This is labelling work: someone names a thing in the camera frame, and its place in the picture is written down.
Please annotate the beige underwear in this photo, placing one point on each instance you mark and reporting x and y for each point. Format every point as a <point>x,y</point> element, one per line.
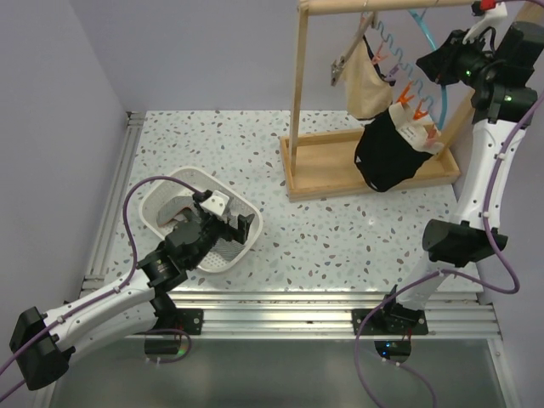
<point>367,94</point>

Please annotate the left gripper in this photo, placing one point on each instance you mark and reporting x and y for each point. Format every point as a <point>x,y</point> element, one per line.
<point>238,234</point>

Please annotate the white perforated plastic basket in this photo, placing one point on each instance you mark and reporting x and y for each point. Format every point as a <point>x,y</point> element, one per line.
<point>225,218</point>

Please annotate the blue plastic clip hanger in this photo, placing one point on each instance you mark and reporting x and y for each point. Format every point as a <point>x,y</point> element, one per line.
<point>436,106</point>

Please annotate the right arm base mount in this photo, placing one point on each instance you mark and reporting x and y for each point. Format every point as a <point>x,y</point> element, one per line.
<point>393,334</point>

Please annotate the wooden clothes rack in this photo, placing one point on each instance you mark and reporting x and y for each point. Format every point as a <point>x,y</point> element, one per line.
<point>320,165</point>

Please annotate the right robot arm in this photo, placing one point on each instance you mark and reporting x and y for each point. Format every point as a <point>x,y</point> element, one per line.
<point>503,108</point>

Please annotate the wooden clip hanger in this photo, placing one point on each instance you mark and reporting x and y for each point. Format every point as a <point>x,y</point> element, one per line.
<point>367,19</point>

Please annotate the aluminium rail frame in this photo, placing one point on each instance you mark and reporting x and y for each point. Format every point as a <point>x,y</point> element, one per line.
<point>314,261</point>

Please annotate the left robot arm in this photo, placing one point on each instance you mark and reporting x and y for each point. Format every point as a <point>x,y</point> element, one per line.
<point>44,344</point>

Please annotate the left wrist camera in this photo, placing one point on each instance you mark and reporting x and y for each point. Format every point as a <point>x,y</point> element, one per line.
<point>216,204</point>

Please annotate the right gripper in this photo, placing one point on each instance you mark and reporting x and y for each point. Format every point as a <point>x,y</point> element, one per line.
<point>439,64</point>

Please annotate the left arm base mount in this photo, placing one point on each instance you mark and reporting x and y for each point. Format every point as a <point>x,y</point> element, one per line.
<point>171,336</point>

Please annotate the grey striped underwear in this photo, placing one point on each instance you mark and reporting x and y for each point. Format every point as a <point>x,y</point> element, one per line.
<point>181,208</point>

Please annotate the black underwear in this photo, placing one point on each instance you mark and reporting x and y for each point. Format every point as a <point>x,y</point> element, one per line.
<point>394,146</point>

